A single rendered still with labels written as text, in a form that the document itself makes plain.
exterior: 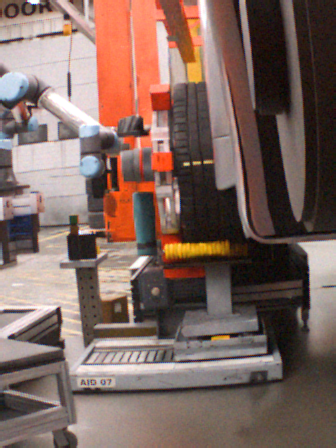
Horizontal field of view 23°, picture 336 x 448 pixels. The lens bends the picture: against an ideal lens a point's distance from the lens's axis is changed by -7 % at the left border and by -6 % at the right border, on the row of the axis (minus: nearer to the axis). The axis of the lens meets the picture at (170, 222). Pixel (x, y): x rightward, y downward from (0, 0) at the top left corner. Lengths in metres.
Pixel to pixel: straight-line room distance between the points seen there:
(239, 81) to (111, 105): 3.26
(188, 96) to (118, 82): 0.74
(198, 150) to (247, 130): 2.46
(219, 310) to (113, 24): 1.45
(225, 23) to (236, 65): 0.04
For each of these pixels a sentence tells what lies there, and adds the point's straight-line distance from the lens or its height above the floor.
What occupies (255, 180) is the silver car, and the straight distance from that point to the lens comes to 0.70.
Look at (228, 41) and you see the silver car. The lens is 0.71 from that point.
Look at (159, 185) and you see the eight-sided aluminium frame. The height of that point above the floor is 0.77.
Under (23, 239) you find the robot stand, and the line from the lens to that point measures 3.89.
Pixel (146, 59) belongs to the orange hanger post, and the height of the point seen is 1.64.
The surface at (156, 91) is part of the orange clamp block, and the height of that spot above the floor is 1.13.
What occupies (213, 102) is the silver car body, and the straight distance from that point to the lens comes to 2.60.
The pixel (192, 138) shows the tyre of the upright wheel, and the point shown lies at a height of 0.93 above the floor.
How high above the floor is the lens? 0.80
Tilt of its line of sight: 3 degrees down
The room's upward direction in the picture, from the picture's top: 4 degrees counter-clockwise
